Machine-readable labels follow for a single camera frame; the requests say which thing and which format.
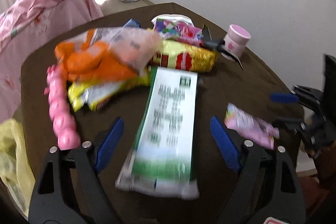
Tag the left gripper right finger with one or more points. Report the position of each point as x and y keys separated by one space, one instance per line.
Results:
x=267 y=190

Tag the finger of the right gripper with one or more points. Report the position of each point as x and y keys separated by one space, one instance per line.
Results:
x=284 y=98
x=287 y=123

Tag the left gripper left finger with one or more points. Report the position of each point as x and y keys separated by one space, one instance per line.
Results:
x=68 y=189

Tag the green white paper carton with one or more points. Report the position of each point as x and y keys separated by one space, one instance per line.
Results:
x=160 y=162

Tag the yellow pink snack wrapper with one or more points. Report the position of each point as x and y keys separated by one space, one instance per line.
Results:
x=96 y=96

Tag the colourful purple snack wrapper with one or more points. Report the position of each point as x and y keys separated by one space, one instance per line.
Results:
x=179 y=31

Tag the white paper cup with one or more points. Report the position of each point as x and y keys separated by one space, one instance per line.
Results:
x=173 y=18

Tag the yellow trash bag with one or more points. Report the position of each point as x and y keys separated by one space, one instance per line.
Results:
x=16 y=172

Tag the right hand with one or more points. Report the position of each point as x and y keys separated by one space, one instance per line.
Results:
x=313 y=153

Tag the pink plastic toy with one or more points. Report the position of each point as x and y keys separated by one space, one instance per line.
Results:
x=63 y=122

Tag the pink lidded jar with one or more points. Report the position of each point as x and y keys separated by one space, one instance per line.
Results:
x=236 y=40

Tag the yellow red noodle packet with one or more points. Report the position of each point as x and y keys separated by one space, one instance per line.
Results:
x=182 y=56

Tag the orange snack bag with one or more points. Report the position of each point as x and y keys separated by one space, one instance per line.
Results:
x=107 y=54

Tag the blue small packet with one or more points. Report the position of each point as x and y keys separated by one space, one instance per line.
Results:
x=132 y=24

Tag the pink floral duvet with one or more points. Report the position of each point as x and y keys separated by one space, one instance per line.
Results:
x=28 y=25

